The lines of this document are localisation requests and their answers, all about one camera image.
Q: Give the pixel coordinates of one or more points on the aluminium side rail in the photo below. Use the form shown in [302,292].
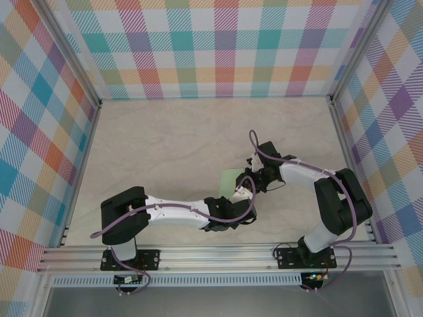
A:
[353,171]
[80,175]

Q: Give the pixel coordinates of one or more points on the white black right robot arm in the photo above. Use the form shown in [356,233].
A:
[297,171]

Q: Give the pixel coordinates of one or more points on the small black circuit board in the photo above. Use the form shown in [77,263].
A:
[127,280]

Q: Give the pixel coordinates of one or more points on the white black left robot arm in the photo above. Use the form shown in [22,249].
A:
[175,213]

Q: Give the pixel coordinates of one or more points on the aluminium frame post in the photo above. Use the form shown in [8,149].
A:
[359,49]
[75,54]

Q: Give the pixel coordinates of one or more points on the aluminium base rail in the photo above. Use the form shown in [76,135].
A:
[215,257]

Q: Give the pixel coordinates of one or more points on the light green paper sheet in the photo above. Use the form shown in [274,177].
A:
[228,183]

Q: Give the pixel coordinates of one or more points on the circuit board with green light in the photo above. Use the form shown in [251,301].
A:
[315,276]

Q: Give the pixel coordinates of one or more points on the short aluminium frame leg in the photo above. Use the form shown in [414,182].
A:
[395,294]
[42,294]

